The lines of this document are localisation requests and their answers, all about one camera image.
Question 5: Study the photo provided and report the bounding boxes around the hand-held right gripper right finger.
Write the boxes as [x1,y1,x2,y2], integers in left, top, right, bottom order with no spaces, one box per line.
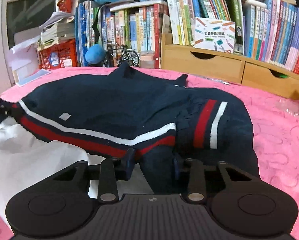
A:
[173,155,248,204]

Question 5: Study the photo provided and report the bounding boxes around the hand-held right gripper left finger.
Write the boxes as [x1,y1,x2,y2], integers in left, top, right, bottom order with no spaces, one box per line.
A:
[52,147,136,204]

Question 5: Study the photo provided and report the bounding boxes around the navy white striped jacket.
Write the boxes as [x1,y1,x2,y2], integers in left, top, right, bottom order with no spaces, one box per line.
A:
[0,61,262,230]

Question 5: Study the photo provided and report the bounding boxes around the blue white booklet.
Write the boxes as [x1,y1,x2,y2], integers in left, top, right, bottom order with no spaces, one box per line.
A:
[17,69,52,87]

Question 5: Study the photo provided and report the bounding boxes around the loose white paper sheets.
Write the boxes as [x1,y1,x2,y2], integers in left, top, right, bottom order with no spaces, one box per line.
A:
[9,35,41,83]

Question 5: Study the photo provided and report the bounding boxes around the red plastic crate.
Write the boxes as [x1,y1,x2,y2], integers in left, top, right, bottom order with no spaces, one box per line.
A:
[38,39,78,70]

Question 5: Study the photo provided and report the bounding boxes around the clear pen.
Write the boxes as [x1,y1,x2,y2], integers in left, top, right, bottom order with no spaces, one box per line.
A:
[197,76,231,85]

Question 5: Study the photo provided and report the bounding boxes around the stack of papers and booklets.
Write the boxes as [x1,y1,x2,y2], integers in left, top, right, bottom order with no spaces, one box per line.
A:
[39,11,76,47]

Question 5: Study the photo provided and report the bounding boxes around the pink printed blanket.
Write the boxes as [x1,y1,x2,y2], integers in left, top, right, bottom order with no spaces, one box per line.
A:
[0,66,299,240]

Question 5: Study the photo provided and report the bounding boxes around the white framed window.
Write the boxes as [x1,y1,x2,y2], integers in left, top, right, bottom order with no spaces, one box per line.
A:
[2,0,77,53]

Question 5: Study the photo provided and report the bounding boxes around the small pink clear jar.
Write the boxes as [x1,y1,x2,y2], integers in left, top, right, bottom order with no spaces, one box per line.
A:
[140,51,156,68]

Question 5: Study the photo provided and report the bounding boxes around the miniature bicycle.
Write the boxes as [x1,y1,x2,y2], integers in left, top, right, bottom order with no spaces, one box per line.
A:
[103,42,141,68]

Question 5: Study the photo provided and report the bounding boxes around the wooden drawer organizer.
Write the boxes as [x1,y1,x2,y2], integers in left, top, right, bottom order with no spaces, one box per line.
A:
[161,33,299,100]

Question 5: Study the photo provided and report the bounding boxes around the small blue plush ball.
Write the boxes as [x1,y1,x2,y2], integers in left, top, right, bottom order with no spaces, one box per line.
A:
[86,44,106,65]

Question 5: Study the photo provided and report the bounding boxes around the clear plastic bag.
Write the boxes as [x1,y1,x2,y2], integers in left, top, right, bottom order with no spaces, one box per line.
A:
[276,100,299,115]

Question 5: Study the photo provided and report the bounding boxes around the row of tall picture books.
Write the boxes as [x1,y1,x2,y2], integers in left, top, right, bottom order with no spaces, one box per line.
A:
[76,0,170,68]

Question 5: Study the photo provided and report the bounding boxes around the white printed box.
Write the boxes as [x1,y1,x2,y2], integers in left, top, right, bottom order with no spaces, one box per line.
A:
[194,17,236,53]

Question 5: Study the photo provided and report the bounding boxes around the row of green spined books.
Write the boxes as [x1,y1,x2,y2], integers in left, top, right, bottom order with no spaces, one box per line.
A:
[166,0,245,55]

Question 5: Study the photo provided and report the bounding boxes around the white shelf board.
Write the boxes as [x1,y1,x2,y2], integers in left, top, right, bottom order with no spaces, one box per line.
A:
[109,0,168,12]

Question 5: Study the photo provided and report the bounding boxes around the row of pastel spined books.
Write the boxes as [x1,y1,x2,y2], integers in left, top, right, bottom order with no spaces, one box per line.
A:
[243,0,299,75]

